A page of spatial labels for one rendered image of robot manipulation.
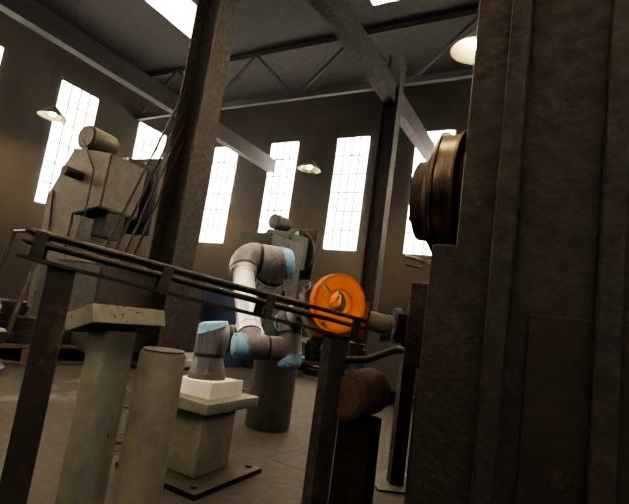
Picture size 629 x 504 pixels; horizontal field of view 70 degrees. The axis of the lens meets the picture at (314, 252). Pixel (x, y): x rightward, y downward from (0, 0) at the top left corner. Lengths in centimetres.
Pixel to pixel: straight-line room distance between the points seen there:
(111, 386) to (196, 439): 57
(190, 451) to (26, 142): 1266
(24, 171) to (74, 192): 708
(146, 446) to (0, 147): 1275
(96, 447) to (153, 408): 22
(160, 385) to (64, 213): 584
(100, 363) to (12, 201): 1253
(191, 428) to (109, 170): 509
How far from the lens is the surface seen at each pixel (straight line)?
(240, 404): 189
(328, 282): 118
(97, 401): 137
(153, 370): 124
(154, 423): 127
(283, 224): 986
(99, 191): 658
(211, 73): 477
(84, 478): 142
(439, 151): 149
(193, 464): 188
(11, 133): 1393
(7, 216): 1373
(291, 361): 140
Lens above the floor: 67
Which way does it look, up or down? 8 degrees up
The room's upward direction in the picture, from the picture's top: 8 degrees clockwise
